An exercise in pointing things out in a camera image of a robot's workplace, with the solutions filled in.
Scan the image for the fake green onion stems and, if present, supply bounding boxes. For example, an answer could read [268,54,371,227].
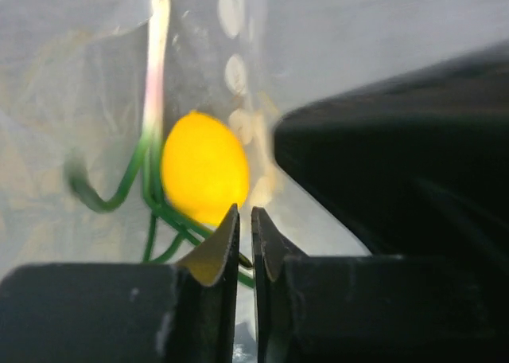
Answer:
[65,0,255,288]

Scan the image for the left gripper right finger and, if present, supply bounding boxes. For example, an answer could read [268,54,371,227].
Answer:
[251,208,508,362]

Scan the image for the fake yellow lemon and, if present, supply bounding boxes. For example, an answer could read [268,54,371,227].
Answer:
[161,111,250,227]

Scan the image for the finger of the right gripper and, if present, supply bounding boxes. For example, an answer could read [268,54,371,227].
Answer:
[274,42,508,260]

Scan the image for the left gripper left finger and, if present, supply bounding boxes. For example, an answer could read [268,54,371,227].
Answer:
[1,207,239,362]

